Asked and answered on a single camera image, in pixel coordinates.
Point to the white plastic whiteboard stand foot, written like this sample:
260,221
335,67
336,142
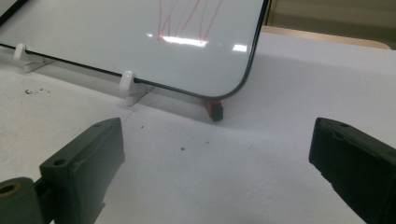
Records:
20,51
127,82

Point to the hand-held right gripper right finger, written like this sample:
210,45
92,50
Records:
358,168

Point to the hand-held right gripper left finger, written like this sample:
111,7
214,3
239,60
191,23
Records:
84,168

